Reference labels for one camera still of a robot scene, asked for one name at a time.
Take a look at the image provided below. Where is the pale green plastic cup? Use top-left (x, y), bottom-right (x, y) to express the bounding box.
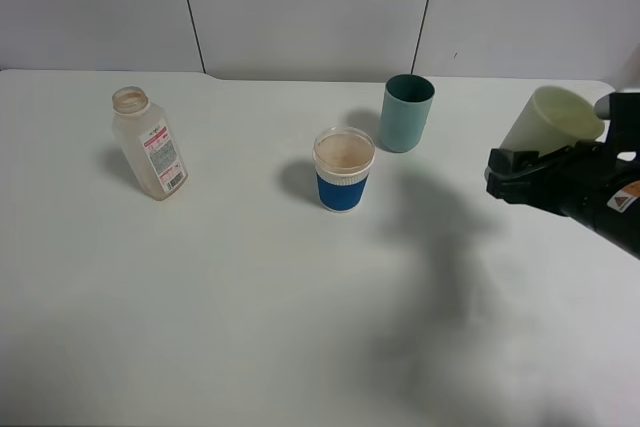
top-left (500, 86), bottom-right (605, 156)

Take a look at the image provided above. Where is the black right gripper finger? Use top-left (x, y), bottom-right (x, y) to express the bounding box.
top-left (485, 148), bottom-right (539, 203)

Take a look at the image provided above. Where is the blue sleeved paper cup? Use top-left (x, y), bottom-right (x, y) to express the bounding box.
top-left (312, 127), bottom-right (376, 212)

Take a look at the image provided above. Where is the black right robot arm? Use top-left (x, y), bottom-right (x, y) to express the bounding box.
top-left (485, 142), bottom-right (639, 258)

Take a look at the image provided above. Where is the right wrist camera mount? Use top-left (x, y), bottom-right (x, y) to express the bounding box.
top-left (594, 91), bottom-right (639, 162)

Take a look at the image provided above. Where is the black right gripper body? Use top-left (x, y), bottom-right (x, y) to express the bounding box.
top-left (519, 140), bottom-right (636, 221)

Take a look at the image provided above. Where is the teal plastic cup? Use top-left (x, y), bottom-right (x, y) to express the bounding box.
top-left (379, 74), bottom-right (435, 153)

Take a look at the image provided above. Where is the clear plastic drink bottle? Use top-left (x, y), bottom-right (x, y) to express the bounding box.
top-left (112, 86), bottom-right (188, 201)

